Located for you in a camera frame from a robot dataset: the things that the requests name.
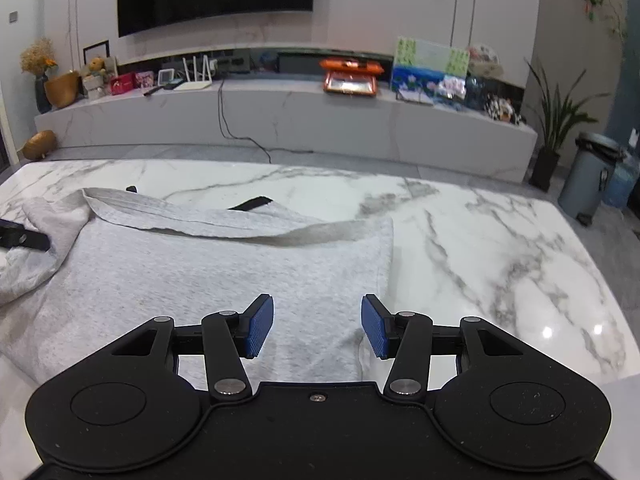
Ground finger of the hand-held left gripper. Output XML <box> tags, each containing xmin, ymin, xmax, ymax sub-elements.
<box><xmin>0</xmin><ymin>219</ymin><xmax>52</xmax><ymax>253</ymax></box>
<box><xmin>110</xmin><ymin>293</ymin><xmax>276</xmax><ymax>402</ymax></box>
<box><xmin>360</xmin><ymin>293</ymin><xmax>527</xmax><ymax>402</ymax></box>

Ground light grey sweatshirt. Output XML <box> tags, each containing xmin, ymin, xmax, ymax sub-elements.
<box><xmin>0</xmin><ymin>186</ymin><xmax>396</xmax><ymax>386</ymax></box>

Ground brown wooden gourd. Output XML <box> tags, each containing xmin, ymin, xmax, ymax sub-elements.
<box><xmin>22</xmin><ymin>129</ymin><xmax>57</xmax><ymax>161</ymax></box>

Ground brown wooden bowl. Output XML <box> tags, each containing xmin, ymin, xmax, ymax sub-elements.
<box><xmin>43</xmin><ymin>70</ymin><xmax>81</xmax><ymax>110</ymax></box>

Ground dried flowers in dark vase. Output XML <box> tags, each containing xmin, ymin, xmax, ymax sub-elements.
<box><xmin>19</xmin><ymin>37</ymin><xmax>59</xmax><ymax>114</ymax></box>

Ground brown teddy bear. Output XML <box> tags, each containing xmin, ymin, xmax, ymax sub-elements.
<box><xmin>79</xmin><ymin>57</ymin><xmax>114</xmax><ymax>100</ymax></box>

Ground white marble television console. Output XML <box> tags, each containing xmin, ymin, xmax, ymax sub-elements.
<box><xmin>34</xmin><ymin>44</ymin><xmax>539</xmax><ymax>184</ymax></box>

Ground white router with antennas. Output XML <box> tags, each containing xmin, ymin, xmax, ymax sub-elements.
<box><xmin>172</xmin><ymin>56</ymin><xmax>214</xmax><ymax>91</ymax></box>

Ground open orange plastic case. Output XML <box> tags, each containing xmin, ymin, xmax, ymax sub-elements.
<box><xmin>319</xmin><ymin>58</ymin><xmax>386</xmax><ymax>97</ymax></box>

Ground black and white plush toy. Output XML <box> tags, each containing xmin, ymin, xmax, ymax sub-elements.
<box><xmin>482</xmin><ymin>94</ymin><xmax>524</xmax><ymax>125</ymax></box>

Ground grey pedal trash bin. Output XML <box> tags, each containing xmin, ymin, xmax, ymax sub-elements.
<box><xmin>557</xmin><ymin>132</ymin><xmax>629</xmax><ymax>226</ymax></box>

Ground blue and green painting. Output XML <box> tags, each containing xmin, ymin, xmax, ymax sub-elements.
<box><xmin>392</xmin><ymin>36</ymin><xmax>471</xmax><ymax>106</ymax></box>

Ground potted long-leaf plant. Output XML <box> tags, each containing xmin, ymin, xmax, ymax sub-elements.
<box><xmin>522</xmin><ymin>57</ymin><xmax>612</xmax><ymax>192</ymax></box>

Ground blue plastic container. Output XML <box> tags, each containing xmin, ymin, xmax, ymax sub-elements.
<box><xmin>602</xmin><ymin>152</ymin><xmax>640</xmax><ymax>209</ymax></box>

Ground round painted hand fan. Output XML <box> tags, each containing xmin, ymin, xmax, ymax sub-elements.
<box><xmin>467</xmin><ymin>44</ymin><xmax>504</xmax><ymax>69</ymax></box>

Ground black picture frame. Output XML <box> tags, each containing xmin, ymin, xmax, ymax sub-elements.
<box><xmin>82</xmin><ymin>39</ymin><xmax>110</xmax><ymax>74</ymax></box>

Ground black power cable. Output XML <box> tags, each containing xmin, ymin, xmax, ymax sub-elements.
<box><xmin>217</xmin><ymin>77</ymin><xmax>314</xmax><ymax>164</ymax></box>

